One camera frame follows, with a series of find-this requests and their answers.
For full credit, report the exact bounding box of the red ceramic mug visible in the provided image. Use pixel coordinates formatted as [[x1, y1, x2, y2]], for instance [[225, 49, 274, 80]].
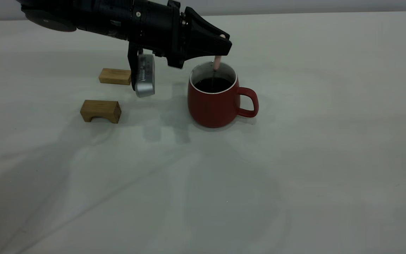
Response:
[[187, 61, 259, 128]]

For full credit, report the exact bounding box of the pink handled metal spoon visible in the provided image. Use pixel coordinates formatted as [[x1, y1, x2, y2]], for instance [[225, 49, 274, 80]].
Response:
[[211, 34, 226, 90]]

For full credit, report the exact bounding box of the flat wooden block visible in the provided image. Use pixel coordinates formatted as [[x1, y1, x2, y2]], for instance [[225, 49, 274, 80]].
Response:
[[99, 68, 132, 85]]

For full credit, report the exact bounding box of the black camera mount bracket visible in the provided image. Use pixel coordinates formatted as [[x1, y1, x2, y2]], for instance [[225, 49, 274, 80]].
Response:
[[128, 42, 143, 91]]

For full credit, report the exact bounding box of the arched wooden block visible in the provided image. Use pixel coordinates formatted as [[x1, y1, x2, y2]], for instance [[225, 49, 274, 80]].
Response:
[[80, 99, 122, 124]]

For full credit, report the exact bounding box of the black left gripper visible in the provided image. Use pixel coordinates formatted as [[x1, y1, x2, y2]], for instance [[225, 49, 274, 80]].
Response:
[[128, 0, 233, 69]]

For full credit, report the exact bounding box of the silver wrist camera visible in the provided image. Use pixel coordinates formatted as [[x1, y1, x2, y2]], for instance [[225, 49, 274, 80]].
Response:
[[134, 54, 155, 98]]

